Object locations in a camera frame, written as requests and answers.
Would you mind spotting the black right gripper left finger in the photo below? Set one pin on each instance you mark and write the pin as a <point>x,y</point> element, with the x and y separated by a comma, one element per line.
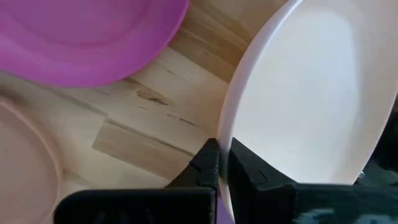
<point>140,205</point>

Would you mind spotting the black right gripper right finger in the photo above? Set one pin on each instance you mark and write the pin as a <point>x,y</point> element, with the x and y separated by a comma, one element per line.
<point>264,193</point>

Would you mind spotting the tan plates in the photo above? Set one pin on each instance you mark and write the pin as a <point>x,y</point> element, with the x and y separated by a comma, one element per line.
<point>304,93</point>

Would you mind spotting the peach plastic plate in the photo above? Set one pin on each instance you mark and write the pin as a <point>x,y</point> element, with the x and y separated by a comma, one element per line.
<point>25,161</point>

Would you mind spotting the magenta pink plastic plate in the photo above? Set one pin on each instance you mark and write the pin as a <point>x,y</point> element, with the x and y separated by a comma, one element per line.
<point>77,37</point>

